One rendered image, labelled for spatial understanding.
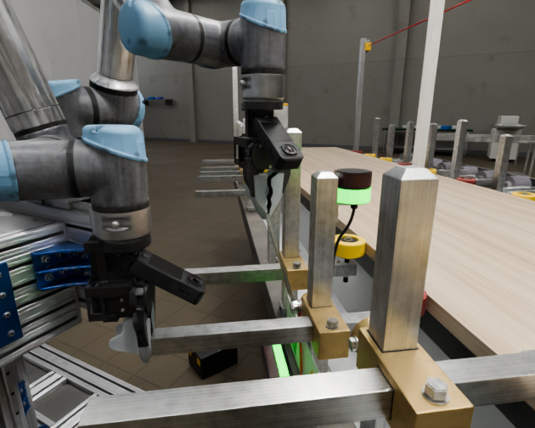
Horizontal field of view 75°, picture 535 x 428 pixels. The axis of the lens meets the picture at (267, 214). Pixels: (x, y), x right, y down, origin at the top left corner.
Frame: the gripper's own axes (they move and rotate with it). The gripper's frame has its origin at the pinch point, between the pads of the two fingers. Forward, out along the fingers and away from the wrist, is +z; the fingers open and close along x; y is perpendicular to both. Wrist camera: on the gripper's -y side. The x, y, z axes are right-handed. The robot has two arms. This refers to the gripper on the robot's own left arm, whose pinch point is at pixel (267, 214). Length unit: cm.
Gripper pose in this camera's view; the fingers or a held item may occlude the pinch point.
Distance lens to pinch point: 65.5
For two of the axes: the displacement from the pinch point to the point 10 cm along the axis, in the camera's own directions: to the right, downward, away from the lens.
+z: -0.1, 9.5, 3.1
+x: -8.8, 1.4, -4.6
